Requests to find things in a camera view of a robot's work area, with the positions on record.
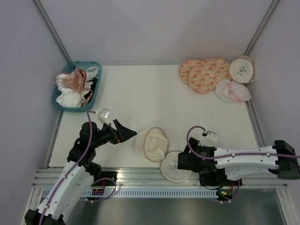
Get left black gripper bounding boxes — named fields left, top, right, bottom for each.
left=91, top=119, right=137, bottom=148

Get round mesh laundry bag glasses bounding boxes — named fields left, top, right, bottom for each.
left=134, top=127, right=192, bottom=183

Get pink satin bra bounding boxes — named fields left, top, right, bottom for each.
left=52, top=68, right=94, bottom=104

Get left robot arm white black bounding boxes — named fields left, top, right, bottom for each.
left=24, top=120, right=137, bottom=225

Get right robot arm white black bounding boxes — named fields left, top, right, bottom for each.
left=177, top=137, right=300, bottom=185

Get white bra in basket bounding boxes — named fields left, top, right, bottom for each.
left=55, top=66, right=98, bottom=108

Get white mesh bag pink trim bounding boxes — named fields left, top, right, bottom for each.
left=216, top=80, right=251, bottom=103

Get floral heart laundry bag front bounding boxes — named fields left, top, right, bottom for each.
left=187, top=58, right=231, bottom=94

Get floral heart laundry bag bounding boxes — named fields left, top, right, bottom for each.
left=179, top=58, right=226, bottom=84
left=187, top=58, right=231, bottom=94

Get floral heart laundry bag back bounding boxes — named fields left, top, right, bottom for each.
left=179, top=58, right=226, bottom=84

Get round mesh bag at corner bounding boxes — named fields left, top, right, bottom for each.
left=229, top=55, right=255, bottom=84

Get black garment in basket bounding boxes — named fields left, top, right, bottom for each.
left=82, top=77, right=98, bottom=105

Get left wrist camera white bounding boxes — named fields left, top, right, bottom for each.
left=95, top=108, right=110, bottom=125

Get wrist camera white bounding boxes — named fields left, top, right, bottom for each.
left=95, top=108, right=110, bottom=125
left=202, top=130, right=218, bottom=147

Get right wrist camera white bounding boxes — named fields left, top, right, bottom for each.
left=202, top=130, right=218, bottom=147

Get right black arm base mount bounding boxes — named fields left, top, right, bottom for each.
left=199, top=169, right=238, bottom=187

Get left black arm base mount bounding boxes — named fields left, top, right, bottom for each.
left=91, top=171, right=118, bottom=187

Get aluminium rail front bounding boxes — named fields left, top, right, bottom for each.
left=32, top=167, right=287, bottom=189

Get white slotted cable duct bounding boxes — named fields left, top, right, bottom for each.
left=83, top=189, right=218, bottom=198

